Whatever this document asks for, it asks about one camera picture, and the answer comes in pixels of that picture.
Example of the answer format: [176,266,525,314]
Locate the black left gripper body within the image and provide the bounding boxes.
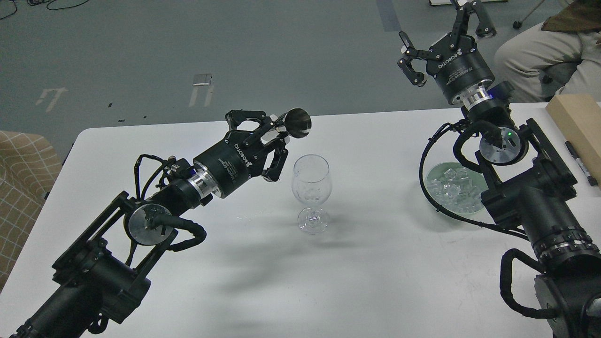
[193,130,267,198]

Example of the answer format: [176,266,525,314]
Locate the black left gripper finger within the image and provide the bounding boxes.
[225,110,276,141]
[256,136,289,182]

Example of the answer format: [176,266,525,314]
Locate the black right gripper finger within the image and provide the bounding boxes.
[450,0,497,39]
[397,31,442,86]

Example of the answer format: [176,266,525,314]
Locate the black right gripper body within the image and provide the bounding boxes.
[426,33,494,105]

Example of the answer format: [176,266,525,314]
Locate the steel cocktail jigger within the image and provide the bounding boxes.
[261,108,312,143]

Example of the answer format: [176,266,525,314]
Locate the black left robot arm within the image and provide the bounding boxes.
[12,108,312,338]

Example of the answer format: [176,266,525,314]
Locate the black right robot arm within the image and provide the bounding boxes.
[398,0,601,338]

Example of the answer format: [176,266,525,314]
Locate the clear wine glass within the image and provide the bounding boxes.
[291,154,332,234]

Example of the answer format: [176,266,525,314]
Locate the green bowl of ice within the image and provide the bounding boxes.
[425,162,488,216]

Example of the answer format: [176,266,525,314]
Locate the grey floor plate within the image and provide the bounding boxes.
[193,73,213,86]

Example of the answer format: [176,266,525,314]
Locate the seated person beige trousers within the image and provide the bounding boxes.
[494,0,601,103]

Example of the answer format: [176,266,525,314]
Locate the wooden block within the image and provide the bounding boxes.
[547,94,601,183]

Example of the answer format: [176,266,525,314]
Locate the black marker pen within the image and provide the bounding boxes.
[564,141,599,187]

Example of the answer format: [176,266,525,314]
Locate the beige checked cloth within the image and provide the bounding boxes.
[0,131,62,288]

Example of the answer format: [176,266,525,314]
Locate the black floor cable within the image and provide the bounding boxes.
[0,0,90,20]

